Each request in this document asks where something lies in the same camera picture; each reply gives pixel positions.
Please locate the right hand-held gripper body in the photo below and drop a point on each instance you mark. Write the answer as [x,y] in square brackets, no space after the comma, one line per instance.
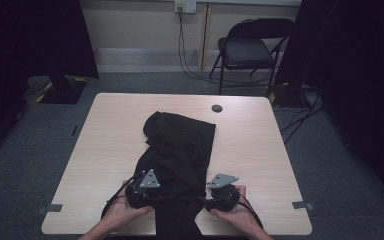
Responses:
[223,198]

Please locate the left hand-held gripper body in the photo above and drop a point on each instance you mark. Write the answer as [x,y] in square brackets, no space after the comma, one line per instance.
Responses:
[143,195]

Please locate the black pants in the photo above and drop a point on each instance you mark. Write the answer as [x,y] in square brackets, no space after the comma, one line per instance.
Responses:
[180,146]

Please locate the person's right hand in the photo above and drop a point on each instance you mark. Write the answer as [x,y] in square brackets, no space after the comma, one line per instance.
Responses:
[241,215]

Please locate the person's left hand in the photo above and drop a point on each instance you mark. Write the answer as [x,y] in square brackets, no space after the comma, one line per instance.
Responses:
[123,215]

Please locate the grey tape strip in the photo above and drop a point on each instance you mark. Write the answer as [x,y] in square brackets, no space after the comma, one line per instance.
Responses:
[50,208]
[302,205]

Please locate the black stand base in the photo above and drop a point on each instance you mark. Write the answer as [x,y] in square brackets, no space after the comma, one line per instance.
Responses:
[63,95]
[286,96]

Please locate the black folding chair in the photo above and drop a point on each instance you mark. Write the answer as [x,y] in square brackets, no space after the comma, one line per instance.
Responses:
[246,53]

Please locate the black curtain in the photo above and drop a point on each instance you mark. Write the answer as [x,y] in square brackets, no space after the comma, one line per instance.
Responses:
[13,50]
[363,66]

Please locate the white wall outlet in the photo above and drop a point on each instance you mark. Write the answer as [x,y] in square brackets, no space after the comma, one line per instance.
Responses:
[186,6]

